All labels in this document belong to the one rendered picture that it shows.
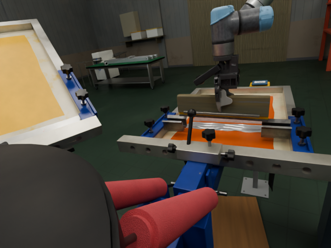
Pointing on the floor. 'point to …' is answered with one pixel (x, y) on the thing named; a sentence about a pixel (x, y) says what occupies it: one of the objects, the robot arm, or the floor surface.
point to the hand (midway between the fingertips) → (219, 107)
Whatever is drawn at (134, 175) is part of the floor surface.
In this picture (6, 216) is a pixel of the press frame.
